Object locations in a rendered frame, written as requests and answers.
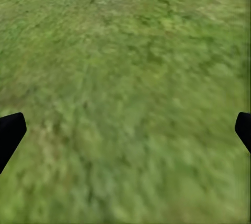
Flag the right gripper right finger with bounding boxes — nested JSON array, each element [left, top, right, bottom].
[[235, 112, 251, 153]]

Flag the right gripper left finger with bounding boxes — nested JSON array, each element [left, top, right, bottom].
[[0, 112, 27, 174]]

